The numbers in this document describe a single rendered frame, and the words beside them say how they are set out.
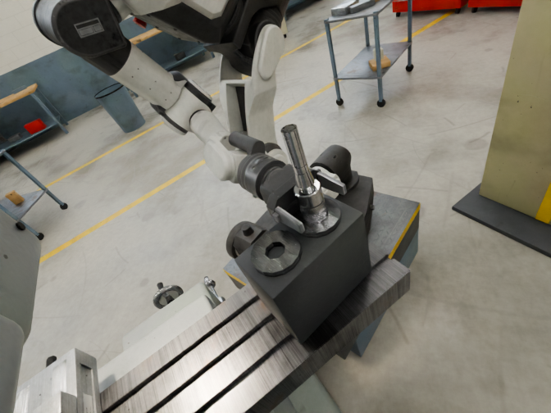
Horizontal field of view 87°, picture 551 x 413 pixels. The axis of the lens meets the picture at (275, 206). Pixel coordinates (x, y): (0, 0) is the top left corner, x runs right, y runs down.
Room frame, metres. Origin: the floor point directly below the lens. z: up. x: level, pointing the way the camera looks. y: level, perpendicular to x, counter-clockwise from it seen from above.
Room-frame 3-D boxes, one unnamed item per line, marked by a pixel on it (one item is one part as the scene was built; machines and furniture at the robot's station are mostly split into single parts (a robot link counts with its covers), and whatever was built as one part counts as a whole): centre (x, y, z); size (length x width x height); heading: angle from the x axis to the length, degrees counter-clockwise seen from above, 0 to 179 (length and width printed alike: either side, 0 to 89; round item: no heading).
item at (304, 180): (0.37, -0.06, 1.26); 0.03 x 0.03 x 0.11
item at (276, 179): (0.45, -0.02, 1.17); 0.13 x 0.12 x 0.10; 115
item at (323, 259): (0.35, -0.02, 1.04); 0.22 x 0.12 x 0.20; 114
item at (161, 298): (0.73, 0.52, 0.64); 0.16 x 0.12 x 0.12; 17
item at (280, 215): (0.35, -0.01, 1.17); 0.06 x 0.02 x 0.03; 25
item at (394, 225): (0.95, -0.14, 0.20); 0.78 x 0.68 x 0.40; 125
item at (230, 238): (1.02, 0.21, 0.50); 0.20 x 0.05 x 0.20; 125
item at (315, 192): (0.37, -0.06, 1.20); 0.05 x 0.05 x 0.01
